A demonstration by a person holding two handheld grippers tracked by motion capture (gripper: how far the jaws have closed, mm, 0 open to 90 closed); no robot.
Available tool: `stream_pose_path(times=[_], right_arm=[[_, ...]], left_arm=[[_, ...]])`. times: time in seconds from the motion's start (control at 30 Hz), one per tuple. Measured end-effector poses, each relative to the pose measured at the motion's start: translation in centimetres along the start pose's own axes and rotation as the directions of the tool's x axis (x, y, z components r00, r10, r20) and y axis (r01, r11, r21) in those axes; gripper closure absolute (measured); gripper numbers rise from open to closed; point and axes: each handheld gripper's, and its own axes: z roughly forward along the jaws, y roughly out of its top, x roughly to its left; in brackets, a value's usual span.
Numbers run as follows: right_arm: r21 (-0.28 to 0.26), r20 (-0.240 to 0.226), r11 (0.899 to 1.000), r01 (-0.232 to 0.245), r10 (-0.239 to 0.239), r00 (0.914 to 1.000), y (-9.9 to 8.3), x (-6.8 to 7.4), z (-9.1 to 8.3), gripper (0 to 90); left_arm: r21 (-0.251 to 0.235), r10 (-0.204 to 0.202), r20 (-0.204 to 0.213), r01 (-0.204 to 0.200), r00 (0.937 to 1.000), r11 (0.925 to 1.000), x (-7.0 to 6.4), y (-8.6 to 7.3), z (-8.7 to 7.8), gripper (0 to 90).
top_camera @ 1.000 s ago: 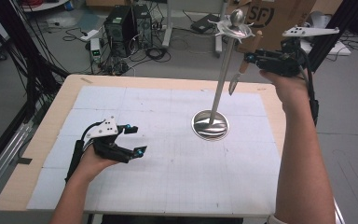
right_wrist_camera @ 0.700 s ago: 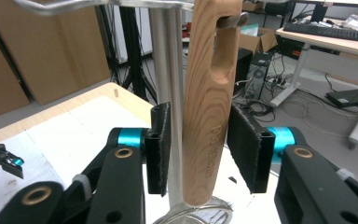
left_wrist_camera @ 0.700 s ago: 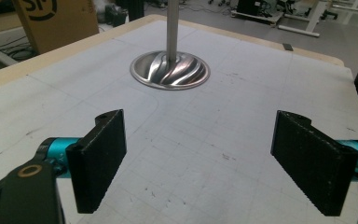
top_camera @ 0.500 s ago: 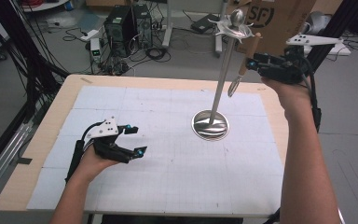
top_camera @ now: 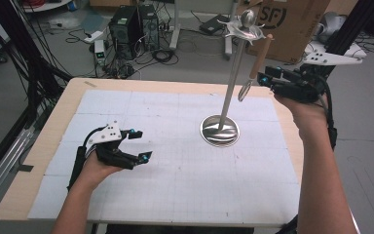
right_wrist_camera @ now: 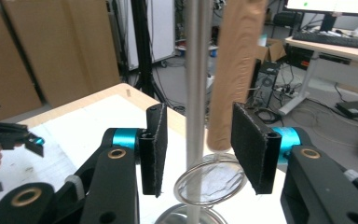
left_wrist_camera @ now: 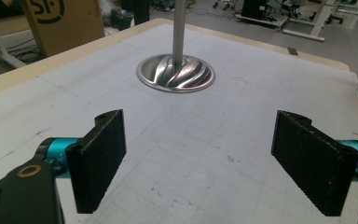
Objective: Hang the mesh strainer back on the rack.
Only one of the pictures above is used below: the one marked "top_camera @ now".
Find person's left hand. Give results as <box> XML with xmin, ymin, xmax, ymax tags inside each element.
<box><xmin>76</xmin><ymin>151</ymin><xmax>125</xmax><ymax>193</ymax></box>

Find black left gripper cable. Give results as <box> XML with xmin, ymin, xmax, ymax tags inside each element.
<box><xmin>65</xmin><ymin>126</ymin><xmax>109</xmax><ymax>193</ymax></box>

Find dark tape piece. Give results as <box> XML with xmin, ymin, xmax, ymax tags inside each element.
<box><xmin>17</xmin><ymin>164</ymin><xmax>35</xmax><ymax>174</ymax></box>

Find mesh strainer with wooden handle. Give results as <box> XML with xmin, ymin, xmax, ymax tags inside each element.
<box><xmin>237</xmin><ymin>33</ymin><xmax>275</xmax><ymax>103</ymax></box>

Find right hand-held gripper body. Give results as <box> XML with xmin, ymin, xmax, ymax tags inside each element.
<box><xmin>270</xmin><ymin>45</ymin><xmax>364</xmax><ymax>105</ymax></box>

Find black mesh-front computer tower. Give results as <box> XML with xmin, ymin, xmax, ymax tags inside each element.
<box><xmin>108</xmin><ymin>5</ymin><xmax>141</xmax><ymax>61</ymax></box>

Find steel utensil stand with hooks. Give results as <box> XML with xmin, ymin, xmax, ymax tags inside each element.
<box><xmin>199</xmin><ymin>9</ymin><xmax>268</xmax><ymax>148</ymax></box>

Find black flat case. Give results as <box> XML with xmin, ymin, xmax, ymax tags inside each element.
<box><xmin>199</xmin><ymin>13</ymin><xmax>231</xmax><ymax>36</ymax></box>

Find white flat board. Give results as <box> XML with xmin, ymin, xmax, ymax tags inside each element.
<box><xmin>345</xmin><ymin>41</ymin><xmax>368</xmax><ymax>59</ymax></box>

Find black slim computer tower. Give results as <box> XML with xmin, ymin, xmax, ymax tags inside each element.
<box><xmin>138</xmin><ymin>3</ymin><xmax>161</xmax><ymax>52</ymax></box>

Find grey rounded device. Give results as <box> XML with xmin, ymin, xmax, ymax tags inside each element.
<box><xmin>316</xmin><ymin>11</ymin><xmax>348</xmax><ymax>45</ymax></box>

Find coiled black floor cable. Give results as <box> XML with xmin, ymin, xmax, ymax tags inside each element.
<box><xmin>150</xmin><ymin>48</ymin><xmax>180</xmax><ymax>66</ymax></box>

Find white power strip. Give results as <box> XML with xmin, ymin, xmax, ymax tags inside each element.
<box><xmin>83</xmin><ymin>29</ymin><xmax>108</xmax><ymax>45</ymax></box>

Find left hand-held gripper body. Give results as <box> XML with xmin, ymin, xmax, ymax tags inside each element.
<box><xmin>87</xmin><ymin>120</ymin><xmax>137</xmax><ymax>171</ymax></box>

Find black frame with cable bundle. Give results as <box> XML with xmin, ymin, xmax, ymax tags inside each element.
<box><xmin>0</xmin><ymin>0</ymin><xmax>74</xmax><ymax>132</ymax></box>

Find loose black floor cables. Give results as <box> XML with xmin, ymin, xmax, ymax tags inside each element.
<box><xmin>353</xmin><ymin>30</ymin><xmax>374</xmax><ymax>55</ymax></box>

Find white grid mat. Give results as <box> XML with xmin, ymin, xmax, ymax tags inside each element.
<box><xmin>27</xmin><ymin>88</ymin><xmax>301</xmax><ymax>227</ymax></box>

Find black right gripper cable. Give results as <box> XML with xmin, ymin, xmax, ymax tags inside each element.
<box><xmin>317</xmin><ymin>74</ymin><xmax>339</xmax><ymax>151</ymax></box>

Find black frame strut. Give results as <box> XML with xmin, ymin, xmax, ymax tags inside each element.
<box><xmin>298</xmin><ymin>0</ymin><xmax>374</xmax><ymax>79</ymax></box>

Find white round table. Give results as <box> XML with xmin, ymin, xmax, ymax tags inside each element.
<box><xmin>22</xmin><ymin>0</ymin><xmax>74</xmax><ymax>15</ymax></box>

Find white stand post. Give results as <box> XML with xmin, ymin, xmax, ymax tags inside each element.
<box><xmin>168</xmin><ymin>0</ymin><xmax>181</xmax><ymax>51</ymax></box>
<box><xmin>223</xmin><ymin>0</ymin><xmax>240</xmax><ymax>61</ymax></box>

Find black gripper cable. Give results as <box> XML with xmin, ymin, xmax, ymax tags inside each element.
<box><xmin>65</xmin><ymin>126</ymin><xmax>109</xmax><ymax>193</ymax></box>
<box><xmin>317</xmin><ymin>74</ymin><xmax>339</xmax><ymax>151</ymax></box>

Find person's right hand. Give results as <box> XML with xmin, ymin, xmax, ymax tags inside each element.
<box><xmin>274</xmin><ymin>93</ymin><xmax>335</xmax><ymax>144</ymax></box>

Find small white device green display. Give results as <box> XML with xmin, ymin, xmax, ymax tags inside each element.
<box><xmin>93</xmin><ymin>39</ymin><xmax>107</xmax><ymax>66</ymax></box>

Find large printed cardboard box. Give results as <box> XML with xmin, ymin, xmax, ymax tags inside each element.
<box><xmin>244</xmin><ymin>0</ymin><xmax>332</xmax><ymax>64</ymax></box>

